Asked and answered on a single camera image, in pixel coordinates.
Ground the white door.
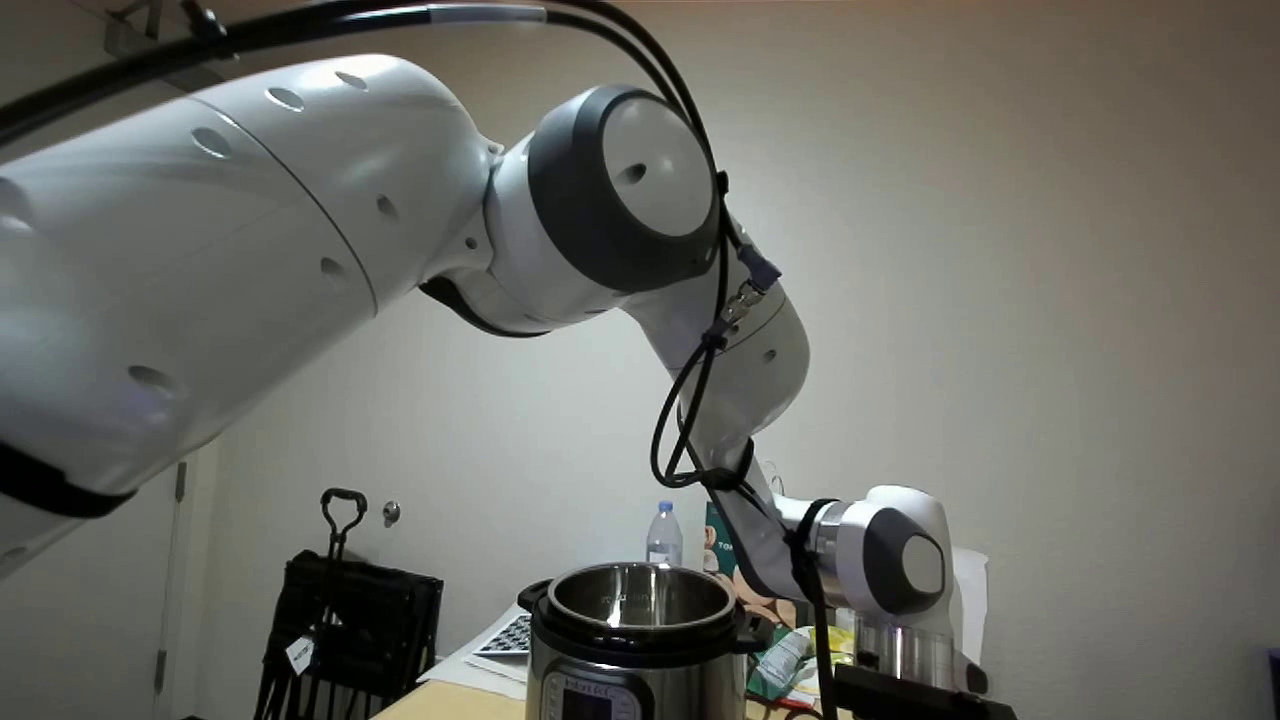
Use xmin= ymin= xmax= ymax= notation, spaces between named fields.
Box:
xmin=0 ymin=435 xmax=229 ymax=720

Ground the white paper towel roll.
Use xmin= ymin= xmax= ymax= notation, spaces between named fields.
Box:
xmin=948 ymin=538 xmax=998 ymax=670

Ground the teal snack packet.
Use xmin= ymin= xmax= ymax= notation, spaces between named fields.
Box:
xmin=744 ymin=625 xmax=822 ymax=707

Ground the clear plastic water bottle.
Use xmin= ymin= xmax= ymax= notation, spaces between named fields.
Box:
xmin=643 ymin=496 xmax=687 ymax=571

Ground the black wire basket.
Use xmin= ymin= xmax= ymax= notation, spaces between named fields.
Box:
xmin=253 ymin=482 xmax=449 ymax=720

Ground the green printed snack bag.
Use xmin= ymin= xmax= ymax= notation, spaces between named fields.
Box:
xmin=702 ymin=496 xmax=742 ymax=576

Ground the steel pressure cooker pot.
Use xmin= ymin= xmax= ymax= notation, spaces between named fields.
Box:
xmin=515 ymin=556 xmax=780 ymax=720

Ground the checkerboard calibration board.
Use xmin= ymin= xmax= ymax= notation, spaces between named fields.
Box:
xmin=455 ymin=602 xmax=540 ymax=693

